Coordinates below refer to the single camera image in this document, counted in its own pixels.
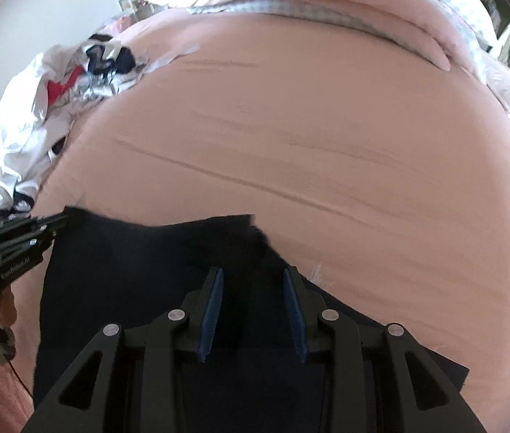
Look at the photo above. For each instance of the navy red printed garment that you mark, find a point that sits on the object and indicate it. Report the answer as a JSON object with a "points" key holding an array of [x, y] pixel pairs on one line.
{"points": [[101, 65]]}

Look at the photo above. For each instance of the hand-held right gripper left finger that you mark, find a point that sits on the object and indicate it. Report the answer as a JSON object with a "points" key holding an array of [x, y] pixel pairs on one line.
{"points": [[211, 311]]}

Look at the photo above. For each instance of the white garment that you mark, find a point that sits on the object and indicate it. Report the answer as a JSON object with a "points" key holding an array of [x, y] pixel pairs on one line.
{"points": [[20, 144]]}

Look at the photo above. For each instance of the dark navy garment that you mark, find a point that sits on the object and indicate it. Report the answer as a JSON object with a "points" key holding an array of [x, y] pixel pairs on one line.
{"points": [[124, 270]]}

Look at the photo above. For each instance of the blue checkered pillow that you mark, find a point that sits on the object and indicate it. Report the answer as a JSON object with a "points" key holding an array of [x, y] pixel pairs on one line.
{"points": [[458, 4]]}

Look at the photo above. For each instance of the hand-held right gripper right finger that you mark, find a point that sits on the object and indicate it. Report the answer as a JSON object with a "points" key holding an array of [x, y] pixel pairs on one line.
{"points": [[294, 311]]}

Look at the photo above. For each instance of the pink bed sheet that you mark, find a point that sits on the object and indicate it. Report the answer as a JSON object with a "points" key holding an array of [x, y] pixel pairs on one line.
{"points": [[282, 144]]}

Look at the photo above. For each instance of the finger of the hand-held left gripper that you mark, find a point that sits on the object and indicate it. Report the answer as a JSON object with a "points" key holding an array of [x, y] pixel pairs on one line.
{"points": [[29, 241], [34, 224]]}

